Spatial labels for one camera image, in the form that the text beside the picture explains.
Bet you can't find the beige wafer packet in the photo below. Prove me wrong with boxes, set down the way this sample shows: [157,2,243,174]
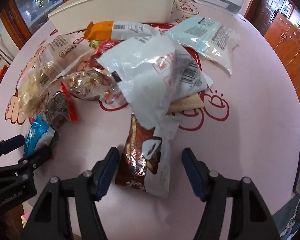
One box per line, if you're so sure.
[167,94,204,114]

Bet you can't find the wooden cabinet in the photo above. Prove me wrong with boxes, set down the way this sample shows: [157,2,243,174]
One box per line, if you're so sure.
[264,13,300,102]

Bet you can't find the glass door gold ornament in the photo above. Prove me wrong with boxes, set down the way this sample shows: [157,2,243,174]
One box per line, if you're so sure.
[0,0,67,49]

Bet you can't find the large white snack bag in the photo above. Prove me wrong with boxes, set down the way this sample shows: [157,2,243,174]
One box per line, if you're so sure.
[97,35,213,129]

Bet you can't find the light blue snack packet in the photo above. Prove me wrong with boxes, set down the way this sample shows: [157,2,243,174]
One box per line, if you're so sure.
[165,16,239,74]

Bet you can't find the blue silver candy packet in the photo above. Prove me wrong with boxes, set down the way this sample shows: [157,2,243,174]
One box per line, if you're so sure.
[23,115,55,157]

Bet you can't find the clear bag pale crackers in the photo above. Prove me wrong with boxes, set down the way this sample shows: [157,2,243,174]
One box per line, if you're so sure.
[18,35,93,118]

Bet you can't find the dark wooden entry door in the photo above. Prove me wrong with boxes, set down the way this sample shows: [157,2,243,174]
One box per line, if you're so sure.
[251,0,293,35]

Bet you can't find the dark seeds red packet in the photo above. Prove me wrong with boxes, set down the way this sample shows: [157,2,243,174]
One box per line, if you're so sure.
[44,81,78,129]

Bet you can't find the cream plastic storage tray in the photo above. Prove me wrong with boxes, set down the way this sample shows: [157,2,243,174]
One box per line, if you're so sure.
[48,0,174,34]

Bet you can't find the clear bag of nuts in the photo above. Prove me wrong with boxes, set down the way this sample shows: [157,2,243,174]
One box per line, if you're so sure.
[62,68,127,107]

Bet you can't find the brown white chocolate snack bag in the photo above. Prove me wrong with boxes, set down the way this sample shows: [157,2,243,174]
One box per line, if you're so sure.
[115,114,179,198]

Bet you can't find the orange white snack bar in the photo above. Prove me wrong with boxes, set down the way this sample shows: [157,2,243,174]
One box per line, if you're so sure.
[83,21,161,41]

